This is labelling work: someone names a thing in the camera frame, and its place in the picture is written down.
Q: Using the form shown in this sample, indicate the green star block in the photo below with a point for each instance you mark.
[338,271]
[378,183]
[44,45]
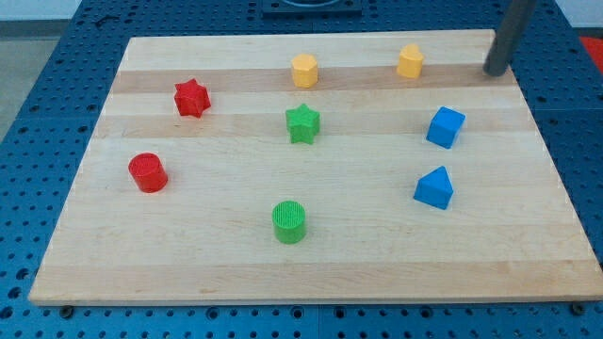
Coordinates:
[302,124]

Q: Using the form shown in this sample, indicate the yellow hexagon block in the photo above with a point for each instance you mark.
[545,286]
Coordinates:
[304,70]

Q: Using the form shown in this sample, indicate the blue cube block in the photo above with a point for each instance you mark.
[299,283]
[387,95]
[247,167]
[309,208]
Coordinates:
[445,127]

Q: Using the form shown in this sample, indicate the green cylinder block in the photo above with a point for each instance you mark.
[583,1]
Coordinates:
[288,219]

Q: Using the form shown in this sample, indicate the blue triangle block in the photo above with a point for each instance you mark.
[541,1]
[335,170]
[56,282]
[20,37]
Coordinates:
[435,189]

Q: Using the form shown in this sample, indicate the yellow heart block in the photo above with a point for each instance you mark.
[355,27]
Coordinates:
[410,61]

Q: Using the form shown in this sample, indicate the red cylinder block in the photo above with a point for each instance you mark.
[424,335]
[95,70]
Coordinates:
[148,173]

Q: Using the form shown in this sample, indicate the red star block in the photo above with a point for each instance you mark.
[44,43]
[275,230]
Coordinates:
[191,98]

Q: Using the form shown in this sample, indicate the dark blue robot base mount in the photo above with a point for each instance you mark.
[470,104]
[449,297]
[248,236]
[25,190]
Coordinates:
[279,8]

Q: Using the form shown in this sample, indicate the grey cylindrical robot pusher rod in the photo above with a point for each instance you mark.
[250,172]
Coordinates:
[507,38]

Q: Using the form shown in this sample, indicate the light wooden board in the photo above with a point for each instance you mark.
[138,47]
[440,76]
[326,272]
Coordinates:
[510,232]

